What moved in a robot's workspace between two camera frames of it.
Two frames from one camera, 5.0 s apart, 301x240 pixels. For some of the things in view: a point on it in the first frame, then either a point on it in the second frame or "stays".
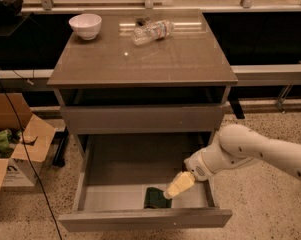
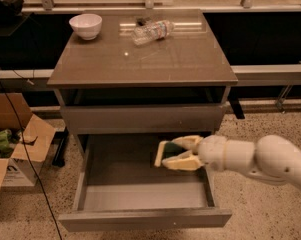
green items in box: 2,142 stays
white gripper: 197,167 -> 211,152
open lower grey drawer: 111,176 stays
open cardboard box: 10,111 stays
